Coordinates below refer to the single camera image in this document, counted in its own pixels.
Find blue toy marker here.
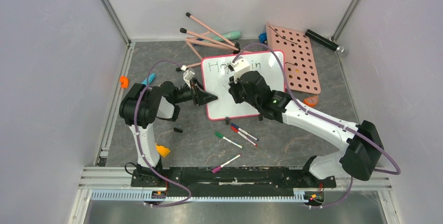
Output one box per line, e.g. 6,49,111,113
142,73,156,86

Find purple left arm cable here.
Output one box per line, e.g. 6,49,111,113
133,60,193,208

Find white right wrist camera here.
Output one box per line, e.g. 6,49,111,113
228,58,251,83

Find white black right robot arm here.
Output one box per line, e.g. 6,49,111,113
228,71,383,186

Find green whiteboard marker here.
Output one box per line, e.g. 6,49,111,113
214,132,243,149

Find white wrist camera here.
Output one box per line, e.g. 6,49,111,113
180,65,195,88
228,58,251,83

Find blue whiteboard marker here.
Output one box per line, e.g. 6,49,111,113
230,123,259,141

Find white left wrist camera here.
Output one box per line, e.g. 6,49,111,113
180,65,195,88

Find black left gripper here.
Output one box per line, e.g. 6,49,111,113
173,78,218,107

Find white cable comb strip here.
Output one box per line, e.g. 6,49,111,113
90,189,307,203

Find orange plastic piece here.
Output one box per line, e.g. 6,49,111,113
119,76,130,89

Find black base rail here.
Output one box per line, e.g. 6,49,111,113
131,167,336,197

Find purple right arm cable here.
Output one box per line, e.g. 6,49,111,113
231,43,401,208

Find purple whiteboard marker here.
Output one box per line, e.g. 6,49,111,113
211,154,242,174

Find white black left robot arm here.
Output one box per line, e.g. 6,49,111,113
119,78,218,186

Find black flashlight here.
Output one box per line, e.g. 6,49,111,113
305,29,348,56

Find yellow orange wedge block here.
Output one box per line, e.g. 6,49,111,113
156,144,171,158

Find teal green toy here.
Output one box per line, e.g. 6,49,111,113
197,30,242,42

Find pink perforated board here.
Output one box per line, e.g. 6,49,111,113
265,22,321,95

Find blue toy car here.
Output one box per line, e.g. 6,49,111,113
259,32,267,44

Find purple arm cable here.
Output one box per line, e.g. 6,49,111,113
231,43,401,208
133,60,193,208

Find pink framed whiteboard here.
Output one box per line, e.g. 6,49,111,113
201,51,285,121

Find orange round object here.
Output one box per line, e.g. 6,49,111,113
303,95,319,107

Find pink easel legs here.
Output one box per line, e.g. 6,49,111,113
180,12,241,68

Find red whiteboard marker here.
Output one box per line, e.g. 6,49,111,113
230,126,258,147

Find black marker cap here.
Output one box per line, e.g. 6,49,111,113
173,127,183,133

